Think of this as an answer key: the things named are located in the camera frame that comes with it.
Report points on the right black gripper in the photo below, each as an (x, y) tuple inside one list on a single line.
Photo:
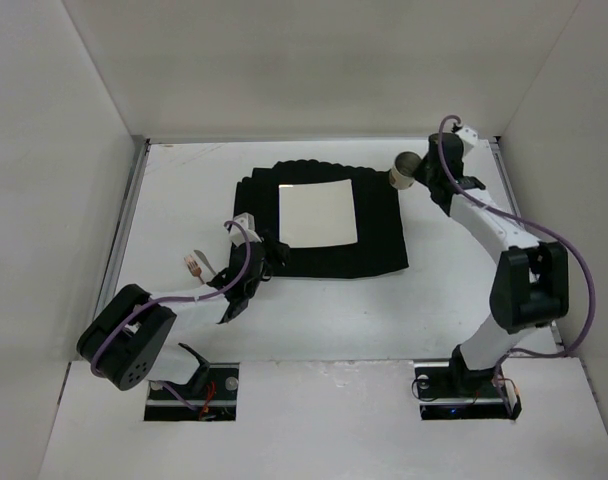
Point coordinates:
[(429, 166)]

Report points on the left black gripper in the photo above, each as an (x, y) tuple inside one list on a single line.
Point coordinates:
[(263, 252)]

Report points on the metal cup with paper sleeve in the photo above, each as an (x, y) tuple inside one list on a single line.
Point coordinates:
[(402, 171)]

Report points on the square white plate black rim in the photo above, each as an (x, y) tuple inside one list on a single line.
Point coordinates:
[(317, 215)]

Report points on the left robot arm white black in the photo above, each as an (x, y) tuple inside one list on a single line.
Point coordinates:
[(126, 343)]

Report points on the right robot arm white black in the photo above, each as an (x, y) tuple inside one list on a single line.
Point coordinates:
[(530, 288)]

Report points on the silver table knife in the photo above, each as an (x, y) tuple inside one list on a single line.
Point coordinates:
[(204, 262)]

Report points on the copper fork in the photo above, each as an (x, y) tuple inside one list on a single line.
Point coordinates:
[(194, 268)]

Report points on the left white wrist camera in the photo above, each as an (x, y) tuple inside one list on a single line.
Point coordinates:
[(241, 227)]

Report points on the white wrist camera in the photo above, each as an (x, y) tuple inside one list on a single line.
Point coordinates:
[(469, 138), (241, 227)]

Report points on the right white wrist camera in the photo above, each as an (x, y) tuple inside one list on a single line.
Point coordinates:
[(469, 138)]

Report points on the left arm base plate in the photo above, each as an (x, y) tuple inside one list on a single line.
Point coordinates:
[(214, 401)]

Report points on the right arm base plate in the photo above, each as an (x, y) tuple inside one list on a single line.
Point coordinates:
[(495, 397)]

